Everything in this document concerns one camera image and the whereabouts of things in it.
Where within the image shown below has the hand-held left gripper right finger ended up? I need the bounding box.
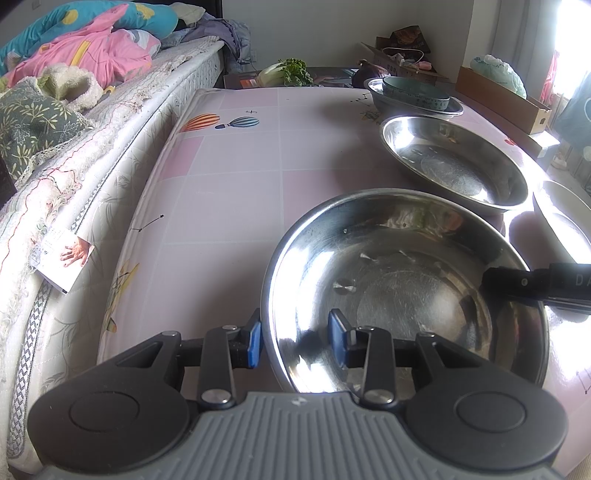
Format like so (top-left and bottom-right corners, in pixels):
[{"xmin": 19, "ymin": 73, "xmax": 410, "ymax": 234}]
[{"xmin": 328, "ymin": 310, "xmax": 467, "ymax": 411}]

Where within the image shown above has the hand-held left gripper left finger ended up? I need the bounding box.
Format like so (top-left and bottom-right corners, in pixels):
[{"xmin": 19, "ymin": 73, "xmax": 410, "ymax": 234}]
[{"xmin": 115, "ymin": 307, "xmax": 264, "ymax": 411}]

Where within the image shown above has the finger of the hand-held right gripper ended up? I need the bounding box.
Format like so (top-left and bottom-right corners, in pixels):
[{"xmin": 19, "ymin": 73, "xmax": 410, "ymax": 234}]
[{"xmin": 481, "ymin": 263, "xmax": 591, "ymax": 315}]

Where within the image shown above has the shallow white metal plate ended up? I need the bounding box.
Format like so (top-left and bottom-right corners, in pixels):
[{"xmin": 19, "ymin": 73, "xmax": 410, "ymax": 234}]
[{"xmin": 532, "ymin": 180, "xmax": 591, "ymax": 266}]

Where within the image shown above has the large stainless steel plate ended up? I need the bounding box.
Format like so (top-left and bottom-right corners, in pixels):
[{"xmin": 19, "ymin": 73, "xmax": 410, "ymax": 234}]
[{"xmin": 261, "ymin": 187, "xmax": 551, "ymax": 395}]

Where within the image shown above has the medium stainless steel plate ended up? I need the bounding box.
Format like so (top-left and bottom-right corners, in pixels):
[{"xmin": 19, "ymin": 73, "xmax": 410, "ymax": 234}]
[{"xmin": 379, "ymin": 115, "xmax": 529, "ymax": 213}]

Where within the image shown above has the teal ceramic bowl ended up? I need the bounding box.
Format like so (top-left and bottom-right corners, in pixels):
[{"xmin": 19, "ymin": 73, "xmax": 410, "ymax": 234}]
[{"xmin": 382, "ymin": 76, "xmax": 451, "ymax": 112}]

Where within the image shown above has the small stainless steel bowl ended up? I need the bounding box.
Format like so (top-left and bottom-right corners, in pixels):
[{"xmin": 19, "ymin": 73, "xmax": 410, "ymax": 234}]
[{"xmin": 364, "ymin": 77, "xmax": 465, "ymax": 121}]

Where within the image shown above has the blue hanging cloth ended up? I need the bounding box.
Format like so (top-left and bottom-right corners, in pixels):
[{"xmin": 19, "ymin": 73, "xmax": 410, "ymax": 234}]
[{"xmin": 554, "ymin": 80, "xmax": 591, "ymax": 148}]

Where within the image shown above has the long cardboard box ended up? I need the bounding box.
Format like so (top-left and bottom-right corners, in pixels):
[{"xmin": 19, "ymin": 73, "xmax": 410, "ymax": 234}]
[{"xmin": 456, "ymin": 66, "xmax": 552, "ymax": 136}]

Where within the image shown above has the card with hand photo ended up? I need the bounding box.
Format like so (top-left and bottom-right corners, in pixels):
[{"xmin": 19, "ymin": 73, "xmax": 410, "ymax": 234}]
[{"xmin": 34, "ymin": 228, "xmax": 95, "ymax": 294}]

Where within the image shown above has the pale green plastic bag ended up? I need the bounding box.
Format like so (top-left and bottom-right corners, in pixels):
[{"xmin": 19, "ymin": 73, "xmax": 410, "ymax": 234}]
[{"xmin": 470, "ymin": 54, "xmax": 527, "ymax": 100}]

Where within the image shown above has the pink hanging cloth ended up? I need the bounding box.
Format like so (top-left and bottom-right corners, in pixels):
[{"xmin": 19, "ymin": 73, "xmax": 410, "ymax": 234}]
[{"xmin": 545, "ymin": 51, "xmax": 561, "ymax": 100}]

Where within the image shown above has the white quilted mattress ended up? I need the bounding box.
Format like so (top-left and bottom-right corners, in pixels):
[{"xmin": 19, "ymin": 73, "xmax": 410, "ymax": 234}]
[{"xmin": 0, "ymin": 44, "xmax": 227, "ymax": 472}]

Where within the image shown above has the purple cabbage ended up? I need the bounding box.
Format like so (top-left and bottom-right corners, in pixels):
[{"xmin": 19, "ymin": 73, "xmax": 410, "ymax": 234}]
[{"xmin": 352, "ymin": 60, "xmax": 391, "ymax": 88}]

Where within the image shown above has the grey curtain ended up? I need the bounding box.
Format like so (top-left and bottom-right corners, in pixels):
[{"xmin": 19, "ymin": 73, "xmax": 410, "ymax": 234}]
[{"xmin": 480, "ymin": 0, "xmax": 555, "ymax": 75}]

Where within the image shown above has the open cardboard box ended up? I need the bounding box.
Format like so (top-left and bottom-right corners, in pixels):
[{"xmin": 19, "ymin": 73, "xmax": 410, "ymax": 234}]
[{"xmin": 360, "ymin": 41, "xmax": 451, "ymax": 84}]

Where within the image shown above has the dark printed board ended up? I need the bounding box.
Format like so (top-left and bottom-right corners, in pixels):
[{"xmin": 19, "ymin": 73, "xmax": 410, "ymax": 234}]
[{"xmin": 224, "ymin": 67, "xmax": 365, "ymax": 90}]

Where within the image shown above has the brown snack bag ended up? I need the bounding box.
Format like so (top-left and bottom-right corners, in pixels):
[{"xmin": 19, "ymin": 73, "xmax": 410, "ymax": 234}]
[{"xmin": 392, "ymin": 27, "xmax": 432, "ymax": 51}]

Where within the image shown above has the napa cabbage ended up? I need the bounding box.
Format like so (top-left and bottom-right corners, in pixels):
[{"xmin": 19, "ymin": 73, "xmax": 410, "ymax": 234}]
[{"xmin": 257, "ymin": 58, "xmax": 315, "ymax": 88}]

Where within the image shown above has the grey purple clothes pile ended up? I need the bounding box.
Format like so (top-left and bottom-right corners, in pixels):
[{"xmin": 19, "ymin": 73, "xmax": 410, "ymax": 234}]
[{"xmin": 161, "ymin": 18, "xmax": 252, "ymax": 65}]

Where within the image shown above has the green floral pillow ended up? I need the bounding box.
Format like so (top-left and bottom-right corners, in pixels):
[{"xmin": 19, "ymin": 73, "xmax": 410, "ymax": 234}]
[{"xmin": 0, "ymin": 85, "xmax": 93, "ymax": 188}]

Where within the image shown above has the white fleece blanket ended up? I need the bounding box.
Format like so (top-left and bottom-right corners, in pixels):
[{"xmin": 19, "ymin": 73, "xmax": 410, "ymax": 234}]
[{"xmin": 0, "ymin": 65, "xmax": 105, "ymax": 114}]

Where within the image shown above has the cream pillow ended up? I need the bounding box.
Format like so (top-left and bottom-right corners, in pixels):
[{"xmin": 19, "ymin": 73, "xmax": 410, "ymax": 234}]
[{"xmin": 168, "ymin": 2, "xmax": 206, "ymax": 24}]

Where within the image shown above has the black headboard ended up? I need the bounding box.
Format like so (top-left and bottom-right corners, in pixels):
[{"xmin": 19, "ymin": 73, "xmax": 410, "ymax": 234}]
[{"xmin": 194, "ymin": 0, "xmax": 223, "ymax": 21}]

